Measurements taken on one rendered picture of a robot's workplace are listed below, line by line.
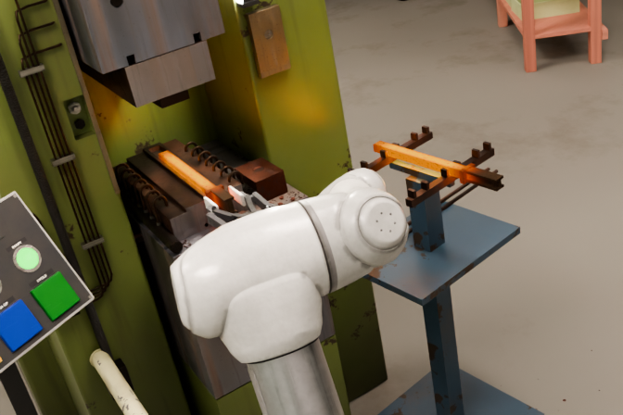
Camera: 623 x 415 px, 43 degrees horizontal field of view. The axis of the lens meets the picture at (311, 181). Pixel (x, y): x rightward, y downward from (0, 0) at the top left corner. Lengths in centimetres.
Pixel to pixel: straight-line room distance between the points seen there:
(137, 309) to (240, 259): 118
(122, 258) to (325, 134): 65
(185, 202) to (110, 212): 19
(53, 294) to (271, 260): 79
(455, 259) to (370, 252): 112
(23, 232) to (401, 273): 94
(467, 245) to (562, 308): 94
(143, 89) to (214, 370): 75
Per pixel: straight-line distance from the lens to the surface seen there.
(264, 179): 199
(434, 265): 209
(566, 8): 535
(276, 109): 211
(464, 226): 224
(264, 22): 202
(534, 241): 339
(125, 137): 233
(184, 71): 182
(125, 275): 209
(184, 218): 192
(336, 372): 231
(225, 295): 98
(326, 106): 220
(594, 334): 292
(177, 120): 238
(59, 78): 188
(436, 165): 199
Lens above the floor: 185
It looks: 27 degrees down
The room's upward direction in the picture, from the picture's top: 11 degrees counter-clockwise
